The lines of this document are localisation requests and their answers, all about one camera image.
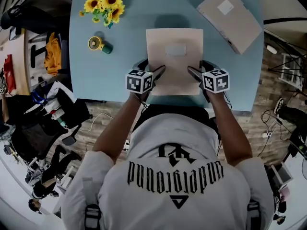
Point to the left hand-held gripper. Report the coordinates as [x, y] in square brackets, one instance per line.
[139, 81]

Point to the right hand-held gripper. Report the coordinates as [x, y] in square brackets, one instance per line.
[216, 81]

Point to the beige box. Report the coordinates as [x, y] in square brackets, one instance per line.
[230, 20]
[175, 39]

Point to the person's right forearm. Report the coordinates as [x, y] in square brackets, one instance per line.
[230, 133]

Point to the person's left forearm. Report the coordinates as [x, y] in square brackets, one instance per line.
[117, 130]

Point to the person's black trousers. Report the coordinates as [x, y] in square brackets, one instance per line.
[172, 110]

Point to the yellow green handheld fan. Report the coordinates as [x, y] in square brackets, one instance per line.
[96, 44]

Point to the white oval device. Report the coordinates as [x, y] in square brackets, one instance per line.
[271, 49]

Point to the potted yellow sunflower bouquet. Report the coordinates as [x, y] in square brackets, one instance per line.
[108, 6]

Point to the white power strip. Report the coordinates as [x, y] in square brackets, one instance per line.
[126, 145]
[266, 134]

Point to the black tripod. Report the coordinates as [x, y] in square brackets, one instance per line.
[287, 63]

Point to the white rack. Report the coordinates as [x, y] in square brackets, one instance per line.
[291, 71]

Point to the white paper sheet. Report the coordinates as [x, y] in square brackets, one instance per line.
[60, 90]

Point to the orange cloth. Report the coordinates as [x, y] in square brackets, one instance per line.
[53, 56]

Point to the beige office partition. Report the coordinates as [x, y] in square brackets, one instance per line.
[275, 3]

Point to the white bottle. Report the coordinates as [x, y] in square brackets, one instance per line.
[57, 114]

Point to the green bottle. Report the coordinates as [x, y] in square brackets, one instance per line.
[62, 123]

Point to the white red toy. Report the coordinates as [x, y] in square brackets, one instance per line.
[51, 105]

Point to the light wooden desk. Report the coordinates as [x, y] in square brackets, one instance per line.
[19, 56]

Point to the person's white printed t-shirt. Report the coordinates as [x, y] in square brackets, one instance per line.
[172, 200]

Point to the black mesh office chair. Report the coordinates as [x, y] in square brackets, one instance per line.
[31, 133]

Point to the red cloth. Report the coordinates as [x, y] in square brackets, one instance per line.
[9, 73]

